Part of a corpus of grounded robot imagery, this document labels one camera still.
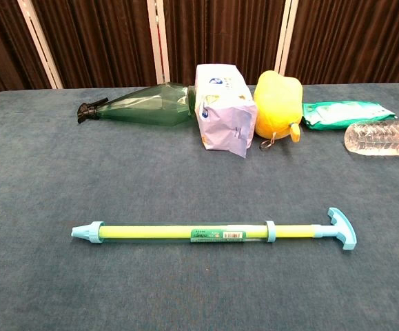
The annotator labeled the green spray bottle black trigger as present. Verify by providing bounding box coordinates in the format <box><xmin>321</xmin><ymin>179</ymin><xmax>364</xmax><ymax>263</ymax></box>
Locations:
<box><xmin>76</xmin><ymin>83</ymin><xmax>197</xmax><ymax>128</ymax></box>

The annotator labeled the green wet wipes pack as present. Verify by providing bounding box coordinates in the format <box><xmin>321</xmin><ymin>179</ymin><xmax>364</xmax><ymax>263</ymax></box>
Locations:
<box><xmin>301</xmin><ymin>100</ymin><xmax>398</xmax><ymax>132</ymax></box>

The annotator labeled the yellow-green plastic tube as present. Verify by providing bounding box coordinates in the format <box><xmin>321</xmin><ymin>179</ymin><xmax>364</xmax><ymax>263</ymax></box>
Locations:
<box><xmin>99</xmin><ymin>207</ymin><xmax>358</xmax><ymax>254</ymax></box>

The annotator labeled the clear plastic water bottle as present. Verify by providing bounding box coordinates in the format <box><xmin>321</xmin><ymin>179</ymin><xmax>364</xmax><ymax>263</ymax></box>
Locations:
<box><xmin>344</xmin><ymin>119</ymin><xmax>399</xmax><ymax>157</ymax></box>

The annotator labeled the white lavender tissue pack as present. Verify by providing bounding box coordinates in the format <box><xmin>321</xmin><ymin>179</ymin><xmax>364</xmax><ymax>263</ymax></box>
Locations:
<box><xmin>194</xmin><ymin>63</ymin><xmax>258</xmax><ymax>159</ymax></box>

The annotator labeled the blue felt table cover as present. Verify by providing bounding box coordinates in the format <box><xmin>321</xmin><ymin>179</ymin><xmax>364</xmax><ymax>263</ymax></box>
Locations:
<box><xmin>0</xmin><ymin>81</ymin><xmax>399</xmax><ymax>331</ymax></box>

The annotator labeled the yellow plush toy with keyring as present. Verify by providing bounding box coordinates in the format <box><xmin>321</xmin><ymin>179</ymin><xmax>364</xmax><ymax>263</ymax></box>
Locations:
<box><xmin>253</xmin><ymin>70</ymin><xmax>304</xmax><ymax>151</ymax></box>

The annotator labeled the white screen frame post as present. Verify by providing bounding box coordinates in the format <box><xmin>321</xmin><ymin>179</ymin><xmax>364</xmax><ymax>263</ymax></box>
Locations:
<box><xmin>17</xmin><ymin>0</ymin><xmax>64</xmax><ymax>90</ymax></box>
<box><xmin>274</xmin><ymin>0</ymin><xmax>306</xmax><ymax>76</ymax></box>
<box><xmin>146</xmin><ymin>0</ymin><xmax>171</xmax><ymax>85</ymax></box>

